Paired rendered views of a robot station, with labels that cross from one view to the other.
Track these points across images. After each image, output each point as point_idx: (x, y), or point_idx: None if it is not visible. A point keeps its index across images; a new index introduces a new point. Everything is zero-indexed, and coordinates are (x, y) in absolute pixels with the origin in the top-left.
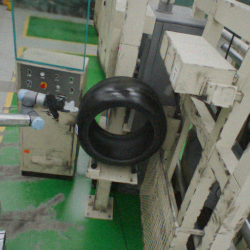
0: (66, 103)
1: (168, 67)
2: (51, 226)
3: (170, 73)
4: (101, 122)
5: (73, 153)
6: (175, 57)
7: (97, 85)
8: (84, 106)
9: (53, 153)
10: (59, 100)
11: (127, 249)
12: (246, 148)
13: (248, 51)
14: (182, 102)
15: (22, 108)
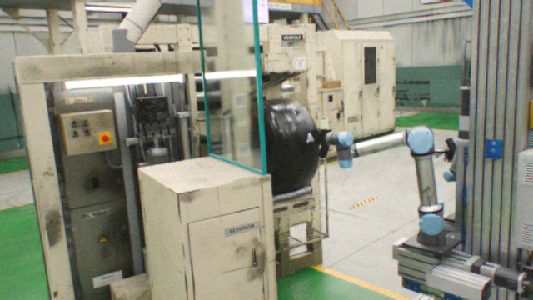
0: (313, 138)
1: (281, 68)
2: None
3: (289, 68)
4: (145, 287)
5: None
6: (288, 57)
7: (287, 112)
8: (314, 124)
9: None
10: (324, 129)
11: (280, 294)
12: (307, 85)
13: (270, 45)
14: (199, 135)
15: (351, 152)
